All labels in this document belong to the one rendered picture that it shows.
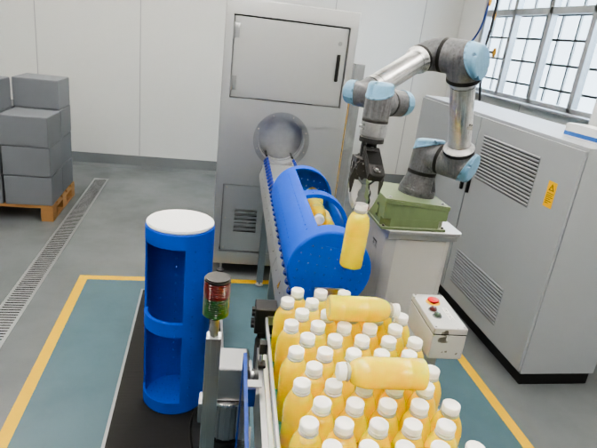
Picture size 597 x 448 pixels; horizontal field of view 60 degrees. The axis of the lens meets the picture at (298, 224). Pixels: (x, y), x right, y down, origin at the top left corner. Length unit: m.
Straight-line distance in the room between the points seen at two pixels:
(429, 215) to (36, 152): 3.69
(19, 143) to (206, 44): 2.69
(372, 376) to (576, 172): 2.11
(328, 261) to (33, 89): 4.02
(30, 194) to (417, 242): 3.77
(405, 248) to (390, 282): 0.16
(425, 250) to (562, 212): 1.15
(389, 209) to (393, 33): 5.20
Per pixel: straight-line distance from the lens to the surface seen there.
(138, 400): 2.63
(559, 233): 3.10
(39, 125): 4.91
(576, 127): 3.34
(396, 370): 1.18
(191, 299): 2.21
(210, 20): 6.67
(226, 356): 1.66
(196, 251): 2.12
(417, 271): 2.16
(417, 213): 2.05
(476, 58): 1.82
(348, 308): 1.40
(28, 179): 5.06
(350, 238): 1.52
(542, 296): 3.23
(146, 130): 6.84
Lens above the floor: 1.81
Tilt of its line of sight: 20 degrees down
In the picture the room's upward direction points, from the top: 7 degrees clockwise
